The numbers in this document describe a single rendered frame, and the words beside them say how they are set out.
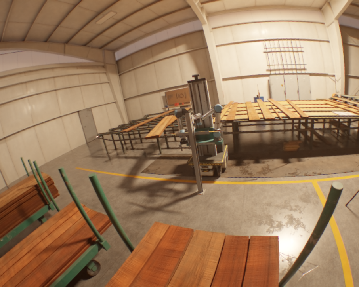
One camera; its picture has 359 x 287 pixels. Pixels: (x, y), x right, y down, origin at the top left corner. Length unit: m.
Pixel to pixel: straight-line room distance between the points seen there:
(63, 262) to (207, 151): 2.87
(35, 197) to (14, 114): 6.64
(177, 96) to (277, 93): 6.08
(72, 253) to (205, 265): 1.22
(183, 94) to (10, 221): 9.85
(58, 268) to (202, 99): 3.10
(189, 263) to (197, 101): 2.51
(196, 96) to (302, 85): 7.57
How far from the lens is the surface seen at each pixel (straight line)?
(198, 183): 2.52
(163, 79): 10.85
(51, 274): 1.74
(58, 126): 9.81
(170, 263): 1.07
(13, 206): 3.08
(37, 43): 10.73
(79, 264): 1.76
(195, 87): 2.88
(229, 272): 1.00
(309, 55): 10.69
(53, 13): 8.79
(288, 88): 9.32
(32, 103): 9.56
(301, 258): 0.88
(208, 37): 8.92
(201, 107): 2.89
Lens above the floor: 1.58
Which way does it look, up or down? 18 degrees down
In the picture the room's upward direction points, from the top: 11 degrees counter-clockwise
